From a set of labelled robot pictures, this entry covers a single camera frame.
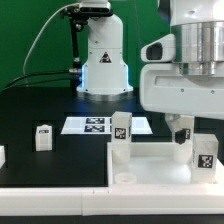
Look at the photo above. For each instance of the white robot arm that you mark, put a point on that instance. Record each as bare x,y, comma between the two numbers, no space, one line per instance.
184,71

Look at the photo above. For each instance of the black camera stand pole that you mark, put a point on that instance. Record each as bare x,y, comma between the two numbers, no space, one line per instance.
76,65

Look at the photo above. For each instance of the grey camera on stand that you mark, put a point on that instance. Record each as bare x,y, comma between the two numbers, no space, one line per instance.
95,8

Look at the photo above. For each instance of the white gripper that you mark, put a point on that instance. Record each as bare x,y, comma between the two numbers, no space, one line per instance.
163,89

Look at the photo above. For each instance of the white front fence bar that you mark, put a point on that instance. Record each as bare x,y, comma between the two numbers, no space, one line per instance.
117,200

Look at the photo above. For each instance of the white square table top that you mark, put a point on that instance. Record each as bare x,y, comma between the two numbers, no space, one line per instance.
149,163

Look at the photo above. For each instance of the white right fence bar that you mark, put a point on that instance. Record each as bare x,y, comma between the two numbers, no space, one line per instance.
219,173

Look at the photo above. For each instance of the white left fence stub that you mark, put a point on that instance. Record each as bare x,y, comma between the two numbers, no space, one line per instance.
2,157

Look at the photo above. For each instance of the white fence bar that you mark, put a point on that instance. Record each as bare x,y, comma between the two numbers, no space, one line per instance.
219,173
117,200

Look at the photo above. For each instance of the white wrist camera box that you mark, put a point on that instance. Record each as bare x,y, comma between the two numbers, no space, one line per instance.
161,50

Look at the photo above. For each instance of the white base sheet with tag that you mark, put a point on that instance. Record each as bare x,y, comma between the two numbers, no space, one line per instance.
103,125

